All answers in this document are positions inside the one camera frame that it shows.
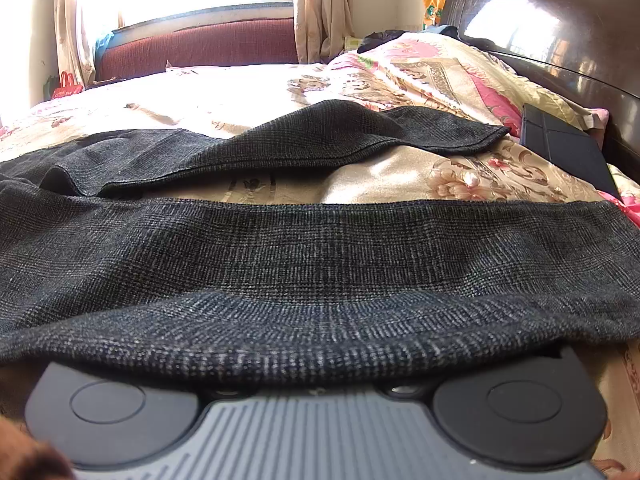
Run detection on dark checked pants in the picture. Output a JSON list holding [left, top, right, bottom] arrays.
[[1, 100, 639, 385]]

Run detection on floral bedspread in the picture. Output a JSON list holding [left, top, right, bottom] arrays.
[[1, 34, 639, 479]]

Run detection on floral pillow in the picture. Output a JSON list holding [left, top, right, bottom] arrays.
[[329, 32, 610, 136]]

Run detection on maroon sofa bench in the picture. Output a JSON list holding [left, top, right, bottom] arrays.
[[96, 18, 298, 81]]

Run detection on black bag on nightstand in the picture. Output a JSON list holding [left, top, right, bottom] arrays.
[[357, 29, 405, 54]]

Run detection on right beige curtain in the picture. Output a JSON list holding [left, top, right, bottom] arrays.
[[293, 0, 352, 64]]

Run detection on beige curtain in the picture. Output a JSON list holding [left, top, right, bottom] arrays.
[[53, 0, 96, 88], [293, 0, 352, 64]]

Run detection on yellow package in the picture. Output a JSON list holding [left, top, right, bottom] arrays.
[[422, 0, 446, 29]]

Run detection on black tablet case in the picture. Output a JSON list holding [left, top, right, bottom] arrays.
[[520, 104, 620, 200]]

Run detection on blue plastic bag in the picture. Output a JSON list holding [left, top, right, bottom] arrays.
[[94, 30, 115, 64]]

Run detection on red gift bag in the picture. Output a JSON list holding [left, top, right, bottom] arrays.
[[52, 72, 85, 99]]

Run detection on left beige curtain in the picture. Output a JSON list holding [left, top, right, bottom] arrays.
[[53, 0, 96, 88]]

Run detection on dark wooden headboard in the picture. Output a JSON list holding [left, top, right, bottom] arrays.
[[442, 0, 639, 179]]

